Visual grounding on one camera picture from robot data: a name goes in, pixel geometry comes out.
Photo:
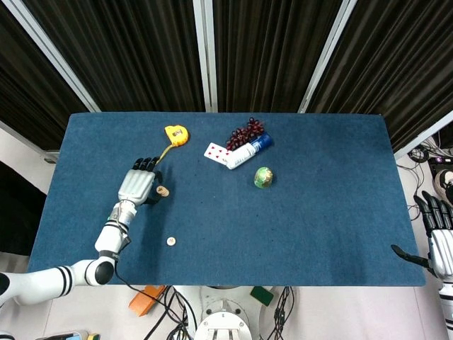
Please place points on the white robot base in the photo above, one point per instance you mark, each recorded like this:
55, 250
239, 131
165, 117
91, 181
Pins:
223, 318

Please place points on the green block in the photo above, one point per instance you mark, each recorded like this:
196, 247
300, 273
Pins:
262, 295

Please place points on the flat phone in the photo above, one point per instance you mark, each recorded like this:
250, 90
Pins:
65, 335

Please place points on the green patterned cup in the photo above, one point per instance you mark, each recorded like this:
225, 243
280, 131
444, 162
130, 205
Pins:
263, 177

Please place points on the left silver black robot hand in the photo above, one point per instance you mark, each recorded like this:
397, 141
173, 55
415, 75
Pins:
136, 186

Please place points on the white frame post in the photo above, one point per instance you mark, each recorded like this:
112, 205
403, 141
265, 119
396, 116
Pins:
325, 56
53, 56
423, 134
205, 56
24, 136

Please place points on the white sneaker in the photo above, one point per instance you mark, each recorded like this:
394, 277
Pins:
444, 184

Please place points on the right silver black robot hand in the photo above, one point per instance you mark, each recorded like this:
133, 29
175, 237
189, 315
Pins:
440, 248

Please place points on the black device with purple light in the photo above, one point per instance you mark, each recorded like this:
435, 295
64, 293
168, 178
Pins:
442, 161

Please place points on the blue table cloth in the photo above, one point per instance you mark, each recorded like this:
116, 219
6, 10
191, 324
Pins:
265, 230

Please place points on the yellow green sponge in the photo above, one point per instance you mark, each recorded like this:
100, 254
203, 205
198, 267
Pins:
93, 336

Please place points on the white bottle with blue cap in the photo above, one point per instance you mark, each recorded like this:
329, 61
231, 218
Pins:
244, 154

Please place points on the orange box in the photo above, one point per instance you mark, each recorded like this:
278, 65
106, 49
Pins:
145, 301

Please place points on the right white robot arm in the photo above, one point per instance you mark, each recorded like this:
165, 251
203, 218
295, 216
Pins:
446, 308

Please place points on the hearts playing card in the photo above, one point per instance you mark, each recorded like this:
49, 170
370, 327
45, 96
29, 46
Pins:
216, 152

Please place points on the dark pleated curtain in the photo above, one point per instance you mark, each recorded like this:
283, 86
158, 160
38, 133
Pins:
134, 53
269, 53
24, 88
400, 63

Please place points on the yellow tape measure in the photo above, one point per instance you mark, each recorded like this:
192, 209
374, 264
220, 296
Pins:
177, 134

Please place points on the dark red grape bunch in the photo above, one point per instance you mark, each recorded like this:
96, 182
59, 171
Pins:
244, 134

